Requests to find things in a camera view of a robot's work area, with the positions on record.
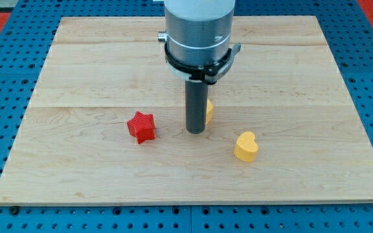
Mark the black clamp ring mount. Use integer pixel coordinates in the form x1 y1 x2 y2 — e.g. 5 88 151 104
164 43 242 85

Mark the light wooden board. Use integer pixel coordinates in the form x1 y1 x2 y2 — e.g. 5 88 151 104
0 15 373 207

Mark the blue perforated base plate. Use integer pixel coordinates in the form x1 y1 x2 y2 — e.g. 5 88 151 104
0 0 373 232

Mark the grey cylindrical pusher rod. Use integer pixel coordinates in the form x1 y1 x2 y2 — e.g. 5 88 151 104
185 82 208 134

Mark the yellow block behind rod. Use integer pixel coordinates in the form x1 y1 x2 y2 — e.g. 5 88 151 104
205 99 214 125

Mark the red star block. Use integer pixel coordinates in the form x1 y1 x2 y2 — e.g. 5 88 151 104
127 111 155 144

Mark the yellow heart block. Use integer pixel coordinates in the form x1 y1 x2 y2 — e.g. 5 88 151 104
234 131 258 162

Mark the grey cylindrical robot arm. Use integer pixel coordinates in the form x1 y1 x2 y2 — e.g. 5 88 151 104
158 0 241 134

